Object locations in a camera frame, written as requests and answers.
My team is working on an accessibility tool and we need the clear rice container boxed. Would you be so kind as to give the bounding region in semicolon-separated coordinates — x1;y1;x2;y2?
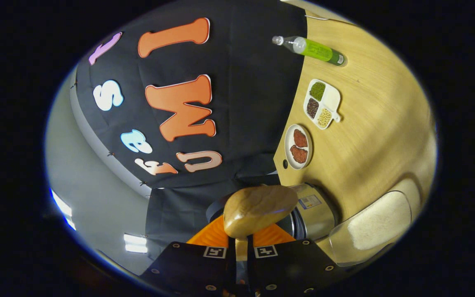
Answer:
329;191;412;266

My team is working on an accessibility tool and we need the white plate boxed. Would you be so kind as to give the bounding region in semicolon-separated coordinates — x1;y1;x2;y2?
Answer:
284;124;313;170

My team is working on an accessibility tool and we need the rice cooker with black lid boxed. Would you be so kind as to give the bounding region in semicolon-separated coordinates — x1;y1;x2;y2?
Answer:
206;184;340;242

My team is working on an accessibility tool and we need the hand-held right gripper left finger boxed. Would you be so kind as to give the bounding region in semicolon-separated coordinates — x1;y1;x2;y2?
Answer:
141;214;237;297

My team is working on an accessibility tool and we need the white rice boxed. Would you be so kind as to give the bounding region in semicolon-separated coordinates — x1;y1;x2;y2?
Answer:
347;192;412;251

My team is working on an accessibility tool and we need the black backdrop cloth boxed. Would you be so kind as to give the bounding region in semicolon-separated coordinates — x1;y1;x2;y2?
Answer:
69;0;308;260

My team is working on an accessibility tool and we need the wooden spoon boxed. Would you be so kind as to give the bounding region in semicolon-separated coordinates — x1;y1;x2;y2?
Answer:
223;185;299;262

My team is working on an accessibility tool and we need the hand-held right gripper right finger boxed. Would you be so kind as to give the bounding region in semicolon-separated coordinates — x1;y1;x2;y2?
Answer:
247;223;345;297

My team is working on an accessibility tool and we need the white divided bean dish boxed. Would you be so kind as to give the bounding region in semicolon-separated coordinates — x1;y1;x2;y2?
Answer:
303;79;341;130

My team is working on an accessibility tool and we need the green label water bottle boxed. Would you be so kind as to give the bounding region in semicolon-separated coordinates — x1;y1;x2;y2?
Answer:
272;35;345;66

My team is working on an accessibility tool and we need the brown meat piece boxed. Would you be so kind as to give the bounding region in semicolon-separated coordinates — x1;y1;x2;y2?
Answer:
290;145;308;164
293;129;308;148

